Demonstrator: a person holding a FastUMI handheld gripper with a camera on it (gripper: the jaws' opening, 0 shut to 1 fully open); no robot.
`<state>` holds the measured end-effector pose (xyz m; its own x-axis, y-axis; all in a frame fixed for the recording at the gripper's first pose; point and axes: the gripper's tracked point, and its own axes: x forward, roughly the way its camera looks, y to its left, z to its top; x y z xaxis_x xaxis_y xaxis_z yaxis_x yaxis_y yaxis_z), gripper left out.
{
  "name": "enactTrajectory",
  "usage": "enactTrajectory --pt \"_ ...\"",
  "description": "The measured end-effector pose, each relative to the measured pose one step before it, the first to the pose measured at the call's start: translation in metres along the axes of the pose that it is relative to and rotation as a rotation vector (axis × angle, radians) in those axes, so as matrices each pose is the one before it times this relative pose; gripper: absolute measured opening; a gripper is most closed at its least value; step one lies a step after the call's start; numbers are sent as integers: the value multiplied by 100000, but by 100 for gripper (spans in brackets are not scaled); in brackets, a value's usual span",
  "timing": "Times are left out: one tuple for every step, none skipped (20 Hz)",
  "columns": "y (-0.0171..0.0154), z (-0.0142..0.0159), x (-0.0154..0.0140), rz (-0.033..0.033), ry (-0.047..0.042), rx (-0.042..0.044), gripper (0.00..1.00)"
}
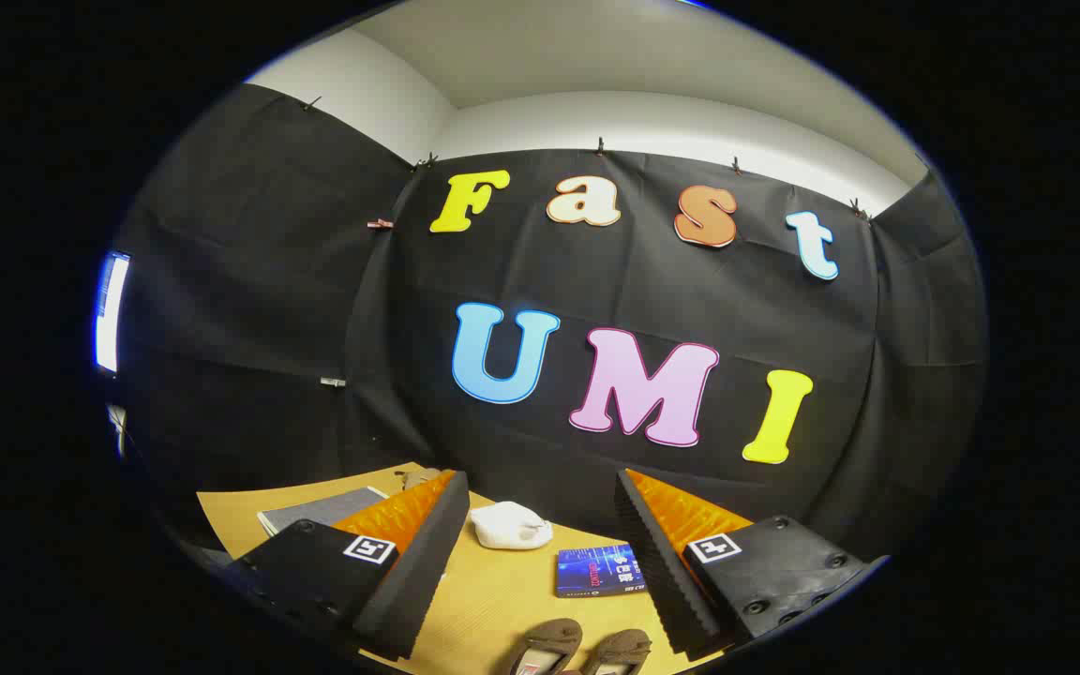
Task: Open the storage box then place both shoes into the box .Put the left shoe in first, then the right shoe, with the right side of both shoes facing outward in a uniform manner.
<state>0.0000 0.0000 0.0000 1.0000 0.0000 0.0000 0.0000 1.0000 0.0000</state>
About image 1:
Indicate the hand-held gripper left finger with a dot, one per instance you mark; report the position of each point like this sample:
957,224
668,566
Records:
413,581

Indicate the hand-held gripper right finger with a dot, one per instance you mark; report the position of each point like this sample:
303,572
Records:
657,572

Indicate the brown fuzzy shoe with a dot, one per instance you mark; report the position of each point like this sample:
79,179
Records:
554,639
622,647

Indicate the grey fabric storage box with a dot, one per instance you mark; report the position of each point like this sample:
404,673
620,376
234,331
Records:
315,511

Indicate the blue book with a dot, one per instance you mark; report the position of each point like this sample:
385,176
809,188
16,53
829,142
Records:
596,572

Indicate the brown striped plush toy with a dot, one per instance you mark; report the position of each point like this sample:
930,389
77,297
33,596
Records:
416,478

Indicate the white cloth cap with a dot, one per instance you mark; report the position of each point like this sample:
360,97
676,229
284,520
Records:
507,525

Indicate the black backdrop cloth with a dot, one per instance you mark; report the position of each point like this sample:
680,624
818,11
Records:
268,281

